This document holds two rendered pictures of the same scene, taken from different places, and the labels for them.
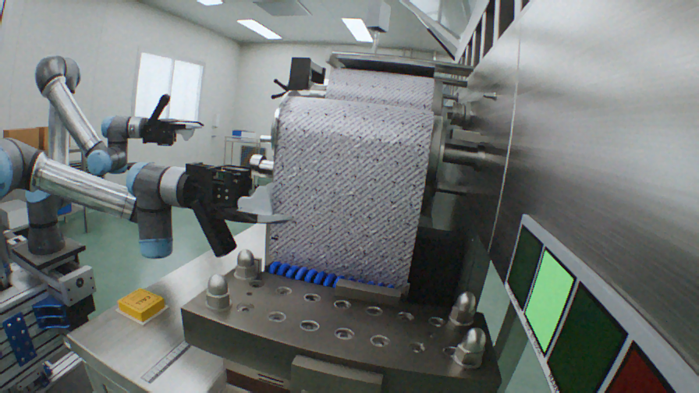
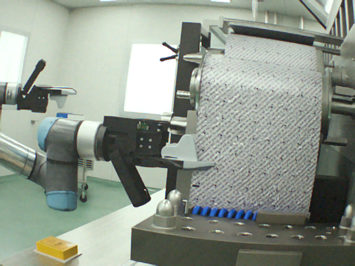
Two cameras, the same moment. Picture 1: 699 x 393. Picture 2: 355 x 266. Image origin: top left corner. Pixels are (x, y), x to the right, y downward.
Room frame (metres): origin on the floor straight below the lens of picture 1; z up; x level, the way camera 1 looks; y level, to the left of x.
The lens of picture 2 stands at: (-0.31, 0.11, 1.21)
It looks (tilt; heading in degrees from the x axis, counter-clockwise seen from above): 3 degrees down; 4
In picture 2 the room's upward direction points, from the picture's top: 6 degrees clockwise
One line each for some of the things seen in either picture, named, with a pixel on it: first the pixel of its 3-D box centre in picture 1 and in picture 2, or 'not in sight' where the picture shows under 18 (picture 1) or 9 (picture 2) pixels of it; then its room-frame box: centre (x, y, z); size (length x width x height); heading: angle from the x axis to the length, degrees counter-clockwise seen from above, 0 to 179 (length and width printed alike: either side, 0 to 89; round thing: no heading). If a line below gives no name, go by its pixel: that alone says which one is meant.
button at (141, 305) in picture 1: (141, 304); (56, 247); (0.47, 0.37, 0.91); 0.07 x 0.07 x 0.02; 79
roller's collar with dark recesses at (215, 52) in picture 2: (324, 97); (219, 60); (0.83, 0.09, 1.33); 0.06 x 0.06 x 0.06; 79
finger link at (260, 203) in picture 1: (263, 203); (187, 152); (0.51, 0.13, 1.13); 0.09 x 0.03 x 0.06; 78
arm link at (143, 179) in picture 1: (153, 183); (62, 138); (0.57, 0.39, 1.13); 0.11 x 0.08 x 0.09; 79
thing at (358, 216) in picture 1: (341, 215); (259, 159); (0.50, 0.01, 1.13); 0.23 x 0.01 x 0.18; 79
